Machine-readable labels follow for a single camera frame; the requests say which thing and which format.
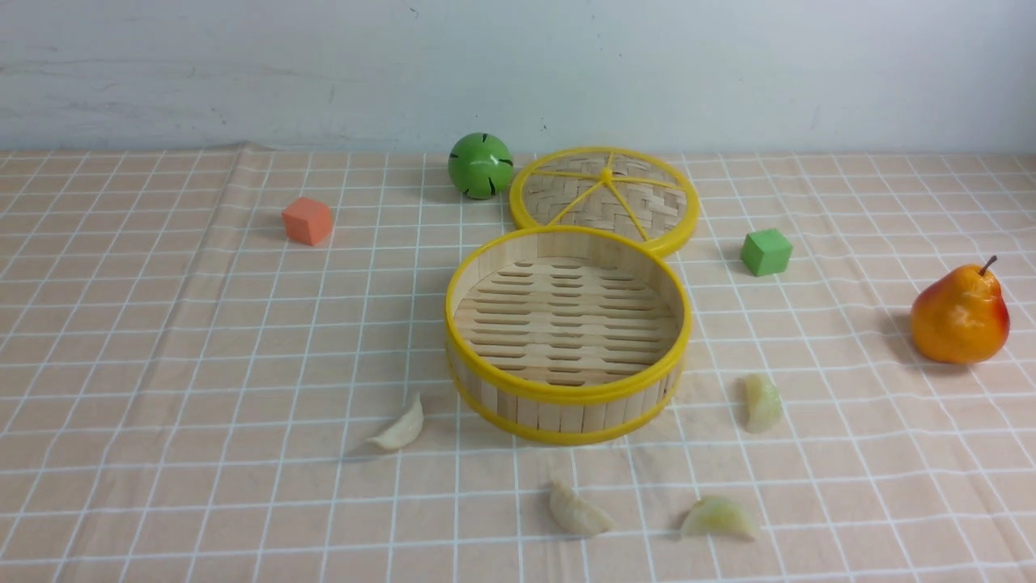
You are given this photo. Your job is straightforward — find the white dumpling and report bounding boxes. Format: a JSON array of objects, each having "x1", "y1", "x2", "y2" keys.
[
  {"x1": 548, "y1": 480, "x2": 615, "y2": 538},
  {"x1": 366, "y1": 393, "x2": 425, "y2": 453}
]

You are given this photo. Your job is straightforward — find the green ball with black slits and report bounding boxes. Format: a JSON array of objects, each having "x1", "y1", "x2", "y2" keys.
[{"x1": 448, "y1": 132, "x2": 514, "y2": 200}]

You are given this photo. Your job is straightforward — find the greenish dumpling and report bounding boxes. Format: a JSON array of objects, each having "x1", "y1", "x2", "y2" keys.
[
  {"x1": 744, "y1": 373, "x2": 783, "y2": 434},
  {"x1": 678, "y1": 496, "x2": 758, "y2": 540}
]

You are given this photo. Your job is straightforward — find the bamboo steamer lid yellow rim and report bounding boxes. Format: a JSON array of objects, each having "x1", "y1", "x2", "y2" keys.
[{"x1": 508, "y1": 147, "x2": 700, "y2": 256}]

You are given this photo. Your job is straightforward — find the orange yellow toy pear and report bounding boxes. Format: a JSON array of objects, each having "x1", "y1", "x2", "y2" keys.
[{"x1": 910, "y1": 255, "x2": 1011, "y2": 365}]

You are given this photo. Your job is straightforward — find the checkered beige tablecloth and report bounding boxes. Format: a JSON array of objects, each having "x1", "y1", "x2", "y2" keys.
[{"x1": 1, "y1": 145, "x2": 1035, "y2": 582}]

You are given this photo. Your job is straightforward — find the orange cube block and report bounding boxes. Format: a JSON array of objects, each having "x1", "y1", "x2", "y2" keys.
[{"x1": 281, "y1": 197, "x2": 334, "y2": 246}]

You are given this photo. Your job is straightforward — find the green cube block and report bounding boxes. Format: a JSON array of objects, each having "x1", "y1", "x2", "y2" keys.
[{"x1": 741, "y1": 228, "x2": 793, "y2": 276}]

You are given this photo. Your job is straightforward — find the bamboo steamer tray yellow rim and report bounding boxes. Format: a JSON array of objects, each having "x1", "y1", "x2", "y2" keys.
[{"x1": 444, "y1": 226, "x2": 692, "y2": 445}]

